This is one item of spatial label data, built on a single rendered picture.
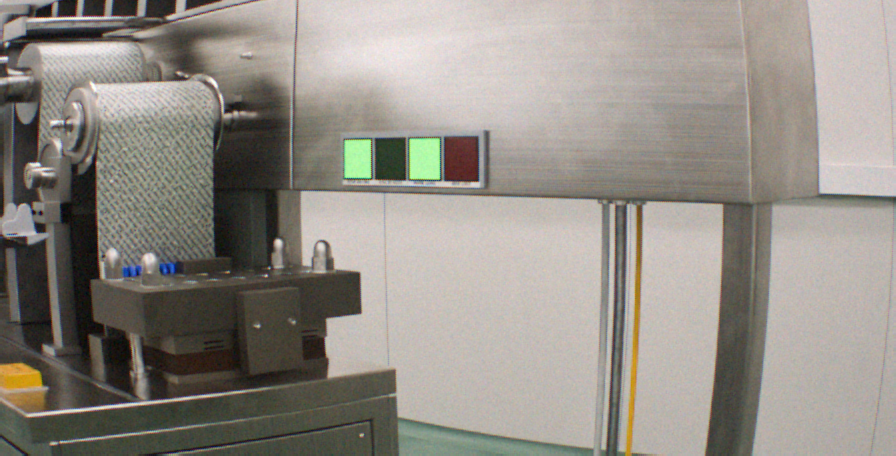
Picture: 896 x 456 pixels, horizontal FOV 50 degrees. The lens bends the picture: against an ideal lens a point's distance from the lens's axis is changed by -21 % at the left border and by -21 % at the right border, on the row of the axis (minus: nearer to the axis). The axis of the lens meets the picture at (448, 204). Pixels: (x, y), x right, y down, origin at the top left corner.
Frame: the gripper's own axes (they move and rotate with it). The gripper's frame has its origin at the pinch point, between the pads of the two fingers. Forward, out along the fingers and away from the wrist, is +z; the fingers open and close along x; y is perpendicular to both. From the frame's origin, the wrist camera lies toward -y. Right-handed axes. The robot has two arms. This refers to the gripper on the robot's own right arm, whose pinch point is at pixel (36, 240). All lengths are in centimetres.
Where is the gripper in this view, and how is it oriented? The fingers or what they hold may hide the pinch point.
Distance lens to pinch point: 155.1
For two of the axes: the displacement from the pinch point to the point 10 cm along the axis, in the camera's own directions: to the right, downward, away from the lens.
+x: -7.5, -0.3, 6.6
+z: 6.6, -0.4, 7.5
